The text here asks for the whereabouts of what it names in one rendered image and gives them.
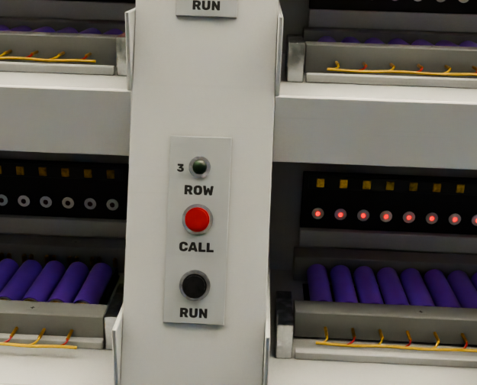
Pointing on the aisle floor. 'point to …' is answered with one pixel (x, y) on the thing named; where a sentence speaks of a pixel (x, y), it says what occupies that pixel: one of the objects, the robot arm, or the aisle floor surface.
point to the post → (158, 239)
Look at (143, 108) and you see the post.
